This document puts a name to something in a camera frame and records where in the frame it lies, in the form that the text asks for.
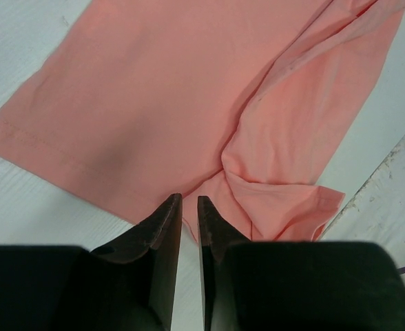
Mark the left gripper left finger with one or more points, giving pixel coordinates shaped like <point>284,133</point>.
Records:
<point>127,283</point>

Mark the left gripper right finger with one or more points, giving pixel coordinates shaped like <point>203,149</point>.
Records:
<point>284,285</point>

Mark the pink t shirt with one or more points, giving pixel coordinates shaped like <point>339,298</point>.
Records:
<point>241,101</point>

